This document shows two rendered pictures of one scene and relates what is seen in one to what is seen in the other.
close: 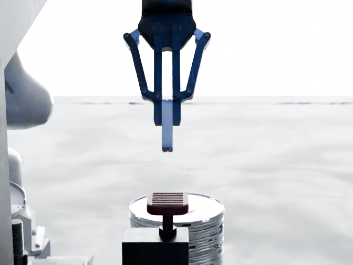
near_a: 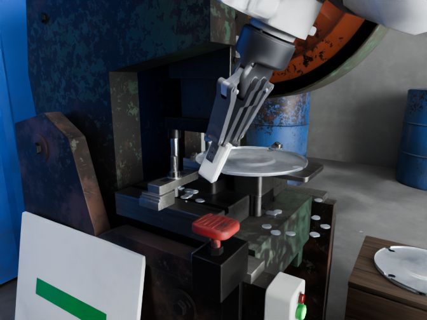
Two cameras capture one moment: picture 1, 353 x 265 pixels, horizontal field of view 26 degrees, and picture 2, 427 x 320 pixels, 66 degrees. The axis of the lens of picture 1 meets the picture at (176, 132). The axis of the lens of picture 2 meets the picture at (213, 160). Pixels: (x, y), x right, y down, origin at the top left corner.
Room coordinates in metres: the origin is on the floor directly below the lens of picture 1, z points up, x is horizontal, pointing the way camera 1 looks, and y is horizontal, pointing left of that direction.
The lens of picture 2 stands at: (1.32, -0.41, 0.99)
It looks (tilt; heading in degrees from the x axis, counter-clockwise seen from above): 14 degrees down; 123
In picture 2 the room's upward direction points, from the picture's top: straight up
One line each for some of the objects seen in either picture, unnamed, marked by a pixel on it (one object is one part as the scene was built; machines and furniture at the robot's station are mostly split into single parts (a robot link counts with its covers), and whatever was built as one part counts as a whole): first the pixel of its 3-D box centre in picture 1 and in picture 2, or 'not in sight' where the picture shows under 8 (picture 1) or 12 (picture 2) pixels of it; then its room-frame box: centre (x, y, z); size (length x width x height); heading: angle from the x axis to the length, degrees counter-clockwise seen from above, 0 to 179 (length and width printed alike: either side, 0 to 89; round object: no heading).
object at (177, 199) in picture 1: (167, 222); (215, 242); (1.05, 0.01, 0.72); 0.07 x 0.06 x 0.08; 0
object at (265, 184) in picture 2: not in sight; (266, 186); (0.99, 0.34, 0.72); 0.25 x 0.14 x 0.14; 0
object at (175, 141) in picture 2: not in sight; (175, 148); (0.75, 0.26, 0.81); 0.02 x 0.02 x 0.14
